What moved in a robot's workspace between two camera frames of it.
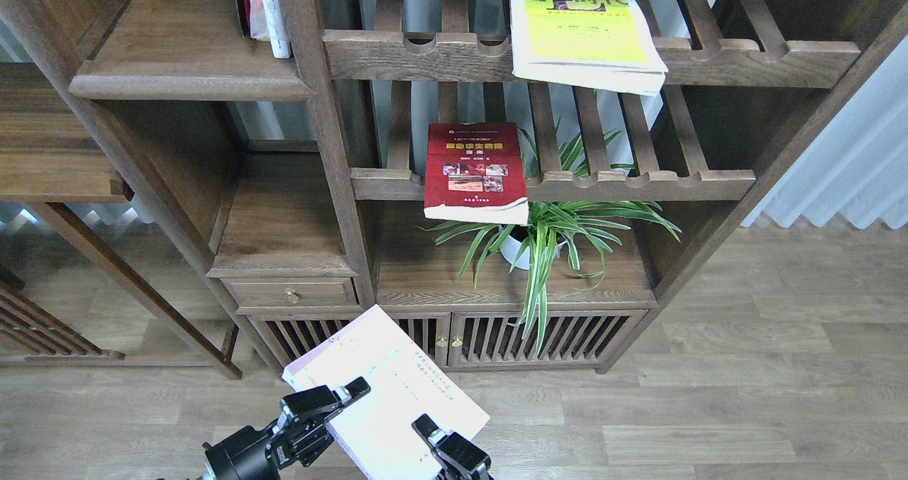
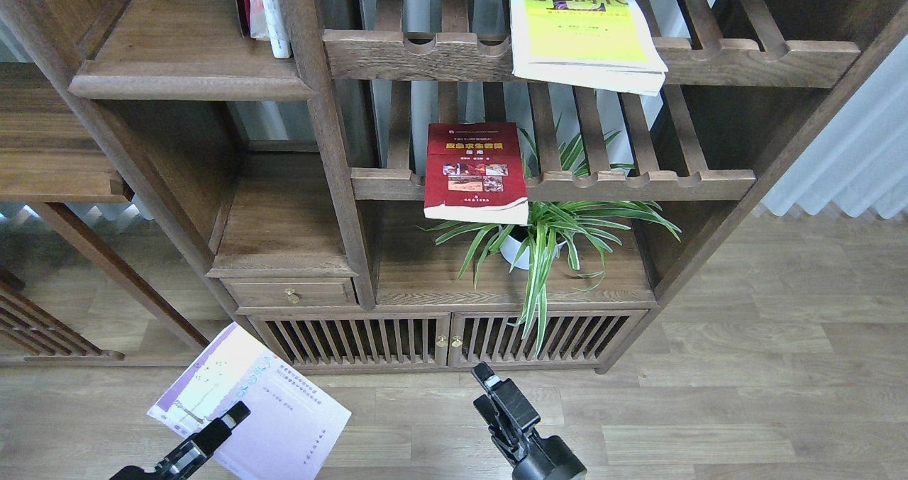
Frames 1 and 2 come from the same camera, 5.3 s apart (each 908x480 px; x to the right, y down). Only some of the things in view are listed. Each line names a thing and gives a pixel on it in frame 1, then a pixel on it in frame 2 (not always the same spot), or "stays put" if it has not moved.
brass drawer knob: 291,295 stays put
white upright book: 266,19 stays put
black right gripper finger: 454,456 to 551,458
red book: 474,171 stays put
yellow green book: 587,28 stays put
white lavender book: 405,383 to 293,424
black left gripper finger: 309,404 to 177,464
